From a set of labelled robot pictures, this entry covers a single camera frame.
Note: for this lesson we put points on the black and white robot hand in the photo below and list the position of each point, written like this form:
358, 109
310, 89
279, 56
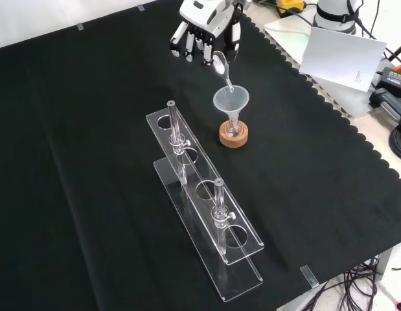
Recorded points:
206, 14

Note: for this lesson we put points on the white salt powder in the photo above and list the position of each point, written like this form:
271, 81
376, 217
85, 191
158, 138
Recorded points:
219, 67

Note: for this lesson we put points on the translucent plastic funnel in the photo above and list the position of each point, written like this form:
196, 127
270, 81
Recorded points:
231, 100

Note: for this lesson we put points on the small round-bottom glass flask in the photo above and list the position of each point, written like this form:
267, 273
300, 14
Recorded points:
234, 128

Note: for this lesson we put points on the clear acrylic funnel stand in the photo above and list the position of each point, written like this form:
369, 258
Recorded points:
206, 223

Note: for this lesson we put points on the grey tape strip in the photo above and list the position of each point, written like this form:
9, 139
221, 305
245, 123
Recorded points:
140, 7
81, 27

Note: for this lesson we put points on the pale white board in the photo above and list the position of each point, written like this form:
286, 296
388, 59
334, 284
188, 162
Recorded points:
342, 58

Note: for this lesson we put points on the black bench cloth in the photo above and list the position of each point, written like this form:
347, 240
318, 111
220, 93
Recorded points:
74, 162

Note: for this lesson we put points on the black power adapter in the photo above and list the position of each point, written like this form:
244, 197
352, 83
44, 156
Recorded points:
394, 79

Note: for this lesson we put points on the clear tape strip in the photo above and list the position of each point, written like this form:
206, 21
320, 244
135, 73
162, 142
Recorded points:
309, 276

